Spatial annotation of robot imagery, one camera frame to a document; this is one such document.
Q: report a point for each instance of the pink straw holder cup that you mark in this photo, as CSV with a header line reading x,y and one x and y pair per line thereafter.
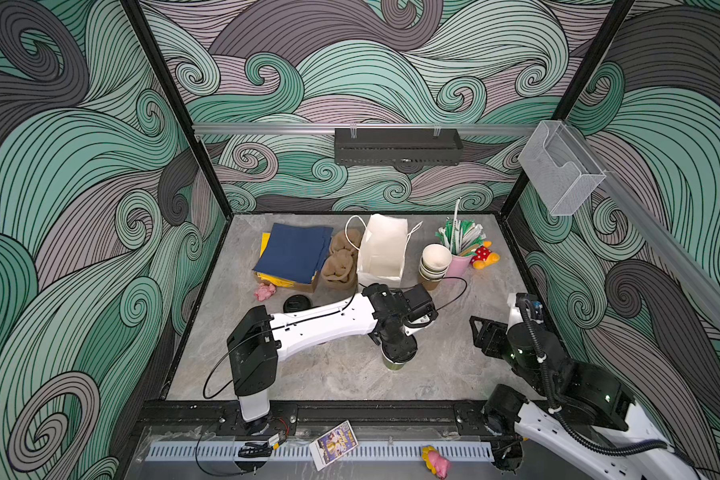
x,y
458,266

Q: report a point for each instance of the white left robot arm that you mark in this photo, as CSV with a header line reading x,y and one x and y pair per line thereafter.
x,y
261,341

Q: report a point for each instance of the navy blue napkin stack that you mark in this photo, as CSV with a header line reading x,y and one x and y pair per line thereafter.
x,y
295,253

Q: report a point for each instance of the red yellow plush toy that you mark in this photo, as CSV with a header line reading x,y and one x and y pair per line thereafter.
x,y
484,256

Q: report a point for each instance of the black corner frame post left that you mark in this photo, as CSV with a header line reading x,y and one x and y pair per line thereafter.
x,y
150,47

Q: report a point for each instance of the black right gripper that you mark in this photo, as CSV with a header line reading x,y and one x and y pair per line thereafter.
x,y
500,331

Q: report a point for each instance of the colourful picture card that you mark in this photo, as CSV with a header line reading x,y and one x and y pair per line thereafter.
x,y
333,445

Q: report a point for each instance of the brown cup sleeve pile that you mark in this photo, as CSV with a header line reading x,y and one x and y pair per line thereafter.
x,y
339,269

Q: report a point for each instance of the pink yellow toy figure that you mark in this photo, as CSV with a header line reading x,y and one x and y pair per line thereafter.
x,y
437,464

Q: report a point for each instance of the white paper takeout bag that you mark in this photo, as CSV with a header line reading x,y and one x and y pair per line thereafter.
x,y
381,250

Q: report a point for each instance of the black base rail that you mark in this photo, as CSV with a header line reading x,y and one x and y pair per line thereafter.
x,y
462,417

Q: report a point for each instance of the aluminium wall rail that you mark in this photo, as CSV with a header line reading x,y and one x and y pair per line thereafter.
x,y
281,128

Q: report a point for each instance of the pink squishy toy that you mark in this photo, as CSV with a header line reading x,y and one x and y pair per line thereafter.
x,y
264,291

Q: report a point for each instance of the stack of black cup lids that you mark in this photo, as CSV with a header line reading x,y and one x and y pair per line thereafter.
x,y
297,303

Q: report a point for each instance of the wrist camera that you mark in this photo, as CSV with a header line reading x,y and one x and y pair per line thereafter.
x,y
524,304
421,309

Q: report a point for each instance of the stack of green paper cups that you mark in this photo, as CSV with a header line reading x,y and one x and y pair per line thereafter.
x,y
433,265

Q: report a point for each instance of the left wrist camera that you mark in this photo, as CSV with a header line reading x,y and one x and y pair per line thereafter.
x,y
421,309

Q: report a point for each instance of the black wall shelf tray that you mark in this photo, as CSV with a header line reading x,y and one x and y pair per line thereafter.
x,y
405,147

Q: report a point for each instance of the wrapped straws bundle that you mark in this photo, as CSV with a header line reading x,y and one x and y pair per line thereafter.
x,y
459,235

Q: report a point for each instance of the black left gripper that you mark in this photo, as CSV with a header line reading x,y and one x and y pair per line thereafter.
x,y
402,350

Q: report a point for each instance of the clear acrylic wall holder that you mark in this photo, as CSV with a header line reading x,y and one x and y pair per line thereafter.
x,y
561,166

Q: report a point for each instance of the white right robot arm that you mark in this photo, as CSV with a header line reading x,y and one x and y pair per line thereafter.
x,y
584,414

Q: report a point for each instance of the brown cardboard napkin tray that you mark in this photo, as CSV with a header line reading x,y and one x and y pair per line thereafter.
x,y
301,287

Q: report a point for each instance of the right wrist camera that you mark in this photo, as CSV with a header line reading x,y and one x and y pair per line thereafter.
x,y
524,304

